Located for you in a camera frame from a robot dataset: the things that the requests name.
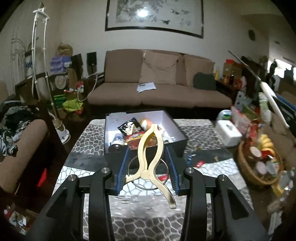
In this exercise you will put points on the beige sofa pillow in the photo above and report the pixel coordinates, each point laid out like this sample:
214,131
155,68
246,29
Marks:
158,68

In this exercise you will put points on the framed ink painting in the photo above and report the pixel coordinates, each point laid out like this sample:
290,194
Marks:
176,16

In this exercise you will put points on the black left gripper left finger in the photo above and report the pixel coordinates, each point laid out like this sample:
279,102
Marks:
62,216

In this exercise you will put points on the brown armchair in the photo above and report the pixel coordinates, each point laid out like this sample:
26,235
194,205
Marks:
13,167

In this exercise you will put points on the red sachet packet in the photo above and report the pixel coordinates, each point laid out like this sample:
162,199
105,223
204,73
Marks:
199,164

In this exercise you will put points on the blue candy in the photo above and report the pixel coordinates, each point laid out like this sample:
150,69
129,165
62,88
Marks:
189,160

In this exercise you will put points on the dark green cushion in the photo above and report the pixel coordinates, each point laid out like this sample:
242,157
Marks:
204,81

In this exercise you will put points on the paper on sofa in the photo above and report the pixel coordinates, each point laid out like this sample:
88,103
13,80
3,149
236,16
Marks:
145,87

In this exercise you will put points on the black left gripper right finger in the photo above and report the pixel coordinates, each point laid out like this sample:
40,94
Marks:
232,216

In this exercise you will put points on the bananas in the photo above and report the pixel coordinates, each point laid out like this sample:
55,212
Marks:
266,144

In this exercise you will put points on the white tissue box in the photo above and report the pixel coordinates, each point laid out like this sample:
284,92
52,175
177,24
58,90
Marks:
228,133

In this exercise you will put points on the white garment steamer stand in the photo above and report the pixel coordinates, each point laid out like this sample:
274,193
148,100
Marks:
41,16

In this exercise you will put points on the pile of clothes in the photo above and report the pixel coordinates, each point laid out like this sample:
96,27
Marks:
13,123

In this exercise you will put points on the black storage box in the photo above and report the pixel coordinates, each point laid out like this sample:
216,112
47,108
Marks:
128,128

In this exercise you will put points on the wicker basket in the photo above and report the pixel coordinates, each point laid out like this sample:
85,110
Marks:
254,170

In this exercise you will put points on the brown sofa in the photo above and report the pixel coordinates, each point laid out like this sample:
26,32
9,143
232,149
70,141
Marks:
122,73

